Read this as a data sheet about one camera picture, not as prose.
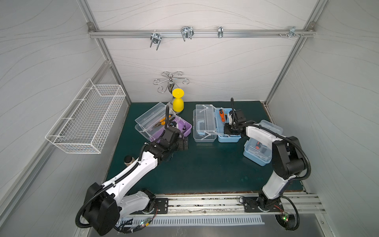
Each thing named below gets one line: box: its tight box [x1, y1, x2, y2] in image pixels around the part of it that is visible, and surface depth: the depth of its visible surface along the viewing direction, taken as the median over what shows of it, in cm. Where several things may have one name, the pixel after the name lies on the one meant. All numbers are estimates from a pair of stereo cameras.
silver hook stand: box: [152, 71, 190, 94], surface depth 97 cm
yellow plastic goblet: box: [172, 87, 185, 113], surface depth 97 cm
